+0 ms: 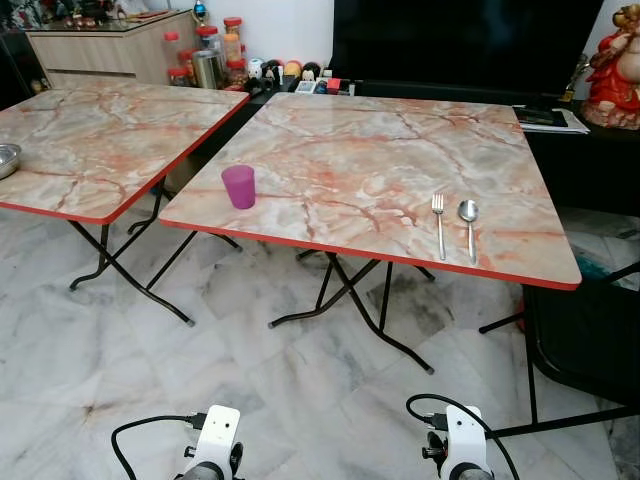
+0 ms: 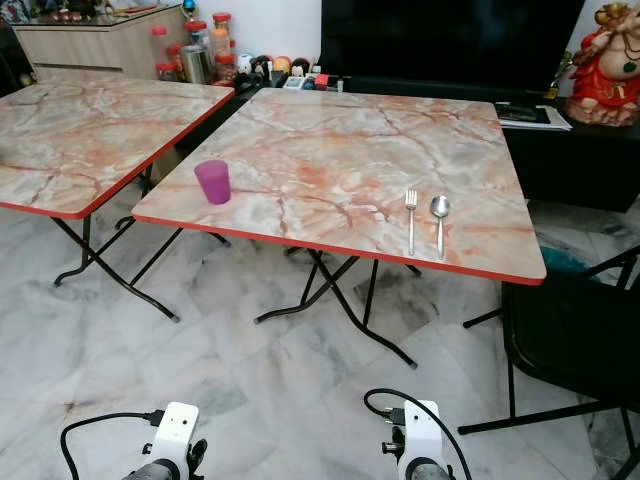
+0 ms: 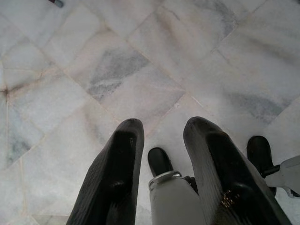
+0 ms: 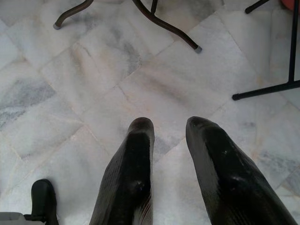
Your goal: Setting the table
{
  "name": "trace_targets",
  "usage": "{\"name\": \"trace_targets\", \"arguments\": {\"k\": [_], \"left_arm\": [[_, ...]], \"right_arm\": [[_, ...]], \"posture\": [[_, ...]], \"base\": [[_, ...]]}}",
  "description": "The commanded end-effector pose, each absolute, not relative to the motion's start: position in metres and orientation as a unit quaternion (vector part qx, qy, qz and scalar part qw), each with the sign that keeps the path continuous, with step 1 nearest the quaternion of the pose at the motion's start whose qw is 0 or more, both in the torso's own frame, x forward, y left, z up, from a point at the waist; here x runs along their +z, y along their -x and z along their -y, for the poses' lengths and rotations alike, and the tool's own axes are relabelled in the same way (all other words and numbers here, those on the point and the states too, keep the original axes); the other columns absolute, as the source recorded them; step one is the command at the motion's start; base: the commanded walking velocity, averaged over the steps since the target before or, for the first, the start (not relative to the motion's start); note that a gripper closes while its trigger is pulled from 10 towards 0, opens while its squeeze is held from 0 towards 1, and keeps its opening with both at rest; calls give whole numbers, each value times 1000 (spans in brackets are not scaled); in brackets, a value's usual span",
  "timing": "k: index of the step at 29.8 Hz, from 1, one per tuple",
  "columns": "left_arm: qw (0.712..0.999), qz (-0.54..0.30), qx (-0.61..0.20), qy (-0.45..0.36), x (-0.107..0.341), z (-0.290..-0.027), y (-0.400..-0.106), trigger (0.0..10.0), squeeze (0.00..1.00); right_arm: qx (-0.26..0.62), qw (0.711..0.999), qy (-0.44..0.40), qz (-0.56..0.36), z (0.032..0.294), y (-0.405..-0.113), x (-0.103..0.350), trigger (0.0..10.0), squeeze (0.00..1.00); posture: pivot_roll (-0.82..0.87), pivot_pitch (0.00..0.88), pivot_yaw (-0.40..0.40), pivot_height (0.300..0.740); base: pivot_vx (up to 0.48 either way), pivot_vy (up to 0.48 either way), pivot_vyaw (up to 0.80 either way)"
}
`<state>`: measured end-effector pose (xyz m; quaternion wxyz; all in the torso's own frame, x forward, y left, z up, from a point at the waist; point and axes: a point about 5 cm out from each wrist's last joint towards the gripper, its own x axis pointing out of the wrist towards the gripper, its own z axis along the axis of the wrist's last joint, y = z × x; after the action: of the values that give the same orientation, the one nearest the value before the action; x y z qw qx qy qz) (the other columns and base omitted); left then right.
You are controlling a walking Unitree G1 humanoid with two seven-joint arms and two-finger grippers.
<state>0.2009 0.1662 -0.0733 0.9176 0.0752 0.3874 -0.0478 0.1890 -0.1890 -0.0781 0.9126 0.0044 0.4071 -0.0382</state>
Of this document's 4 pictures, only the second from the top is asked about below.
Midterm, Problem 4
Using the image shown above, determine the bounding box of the steel tumbler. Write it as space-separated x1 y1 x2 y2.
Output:
182 45 213 84

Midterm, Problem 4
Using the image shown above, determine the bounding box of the purple plastic cup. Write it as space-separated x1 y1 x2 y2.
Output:
194 159 232 206

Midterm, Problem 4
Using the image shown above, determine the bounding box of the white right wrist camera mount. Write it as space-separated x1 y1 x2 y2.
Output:
390 400 447 480

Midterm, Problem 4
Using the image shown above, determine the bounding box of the brass ornament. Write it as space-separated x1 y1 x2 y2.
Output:
550 50 577 99

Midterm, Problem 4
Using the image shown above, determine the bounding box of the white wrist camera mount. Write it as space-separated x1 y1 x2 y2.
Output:
150 402 209 480
390 400 447 480

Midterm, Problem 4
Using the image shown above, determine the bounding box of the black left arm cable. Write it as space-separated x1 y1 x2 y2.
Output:
60 410 166 480

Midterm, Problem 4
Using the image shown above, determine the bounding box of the black flat television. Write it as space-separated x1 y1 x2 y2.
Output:
320 0 587 93

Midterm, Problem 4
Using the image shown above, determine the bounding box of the silver metal fork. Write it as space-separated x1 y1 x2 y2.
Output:
404 190 419 257

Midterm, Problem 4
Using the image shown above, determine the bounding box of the stack of papers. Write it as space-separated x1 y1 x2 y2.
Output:
498 100 573 131

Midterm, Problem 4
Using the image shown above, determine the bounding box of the marble-pattern folding table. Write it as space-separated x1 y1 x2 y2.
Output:
132 87 548 367
0 78 237 322

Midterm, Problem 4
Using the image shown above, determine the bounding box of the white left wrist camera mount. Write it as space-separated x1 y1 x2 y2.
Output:
150 402 209 480

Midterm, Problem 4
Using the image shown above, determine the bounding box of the black folding chair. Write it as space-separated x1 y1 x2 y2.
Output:
458 245 640 436

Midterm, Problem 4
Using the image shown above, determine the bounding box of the red Ganesha statue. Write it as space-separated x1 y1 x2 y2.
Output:
565 2 640 127

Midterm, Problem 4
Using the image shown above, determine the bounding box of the light wooden cabinet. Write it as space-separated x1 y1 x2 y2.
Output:
15 8 191 83

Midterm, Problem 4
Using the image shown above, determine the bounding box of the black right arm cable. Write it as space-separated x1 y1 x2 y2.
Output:
363 388 473 480

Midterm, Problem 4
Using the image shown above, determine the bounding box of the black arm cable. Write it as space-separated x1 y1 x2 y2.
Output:
363 388 473 480
60 410 166 480

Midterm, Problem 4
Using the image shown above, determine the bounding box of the teal cloth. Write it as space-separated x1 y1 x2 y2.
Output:
545 248 597 277

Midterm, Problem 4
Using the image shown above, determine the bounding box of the silver metal spoon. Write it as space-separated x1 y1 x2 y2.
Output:
430 196 451 261

